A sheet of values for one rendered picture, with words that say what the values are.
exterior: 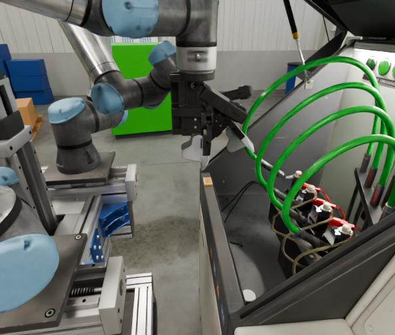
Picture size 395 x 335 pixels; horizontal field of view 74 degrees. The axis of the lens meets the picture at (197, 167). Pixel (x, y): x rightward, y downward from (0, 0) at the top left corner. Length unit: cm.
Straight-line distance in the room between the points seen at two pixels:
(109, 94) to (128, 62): 324
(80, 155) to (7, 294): 62
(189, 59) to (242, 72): 702
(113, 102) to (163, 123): 346
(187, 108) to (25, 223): 32
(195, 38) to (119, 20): 13
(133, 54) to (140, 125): 99
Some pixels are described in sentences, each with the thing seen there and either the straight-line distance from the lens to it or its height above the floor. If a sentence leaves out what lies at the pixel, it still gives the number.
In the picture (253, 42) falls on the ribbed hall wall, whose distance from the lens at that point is 753.
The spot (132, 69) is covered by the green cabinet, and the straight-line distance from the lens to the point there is 391.
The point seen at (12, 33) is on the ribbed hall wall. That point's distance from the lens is 785.
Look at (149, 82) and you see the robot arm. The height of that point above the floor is 135.
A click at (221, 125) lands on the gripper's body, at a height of 126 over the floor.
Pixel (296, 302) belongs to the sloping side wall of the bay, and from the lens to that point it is 58.
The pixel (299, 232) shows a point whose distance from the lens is 60.
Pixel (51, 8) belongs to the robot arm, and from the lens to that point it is 51.
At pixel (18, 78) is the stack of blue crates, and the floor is 57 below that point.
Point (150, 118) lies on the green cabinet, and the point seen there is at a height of 29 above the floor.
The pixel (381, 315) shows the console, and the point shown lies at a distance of 59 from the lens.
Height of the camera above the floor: 148
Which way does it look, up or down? 28 degrees down
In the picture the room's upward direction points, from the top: straight up
